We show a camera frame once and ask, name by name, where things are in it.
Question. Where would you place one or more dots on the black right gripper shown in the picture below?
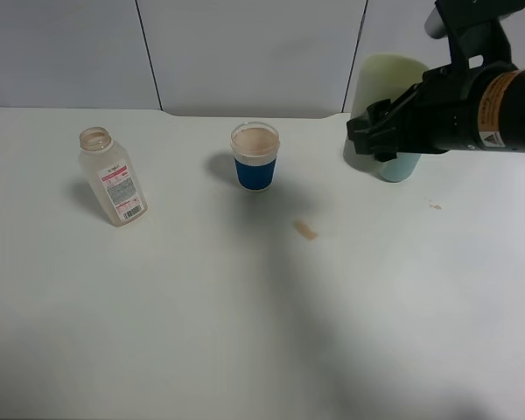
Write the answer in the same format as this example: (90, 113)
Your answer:
(442, 113)

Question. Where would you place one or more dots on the pale green plastic cup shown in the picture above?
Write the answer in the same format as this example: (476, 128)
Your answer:
(382, 76)

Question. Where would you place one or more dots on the clear plastic drink bottle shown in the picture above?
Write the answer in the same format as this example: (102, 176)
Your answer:
(111, 175)

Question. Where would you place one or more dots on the teal plastic cup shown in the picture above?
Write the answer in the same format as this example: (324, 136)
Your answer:
(400, 168)

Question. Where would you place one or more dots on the blue sleeved paper cup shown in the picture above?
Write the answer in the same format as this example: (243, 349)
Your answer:
(255, 146)

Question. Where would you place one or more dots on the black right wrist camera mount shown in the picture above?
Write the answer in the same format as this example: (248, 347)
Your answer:
(473, 29)

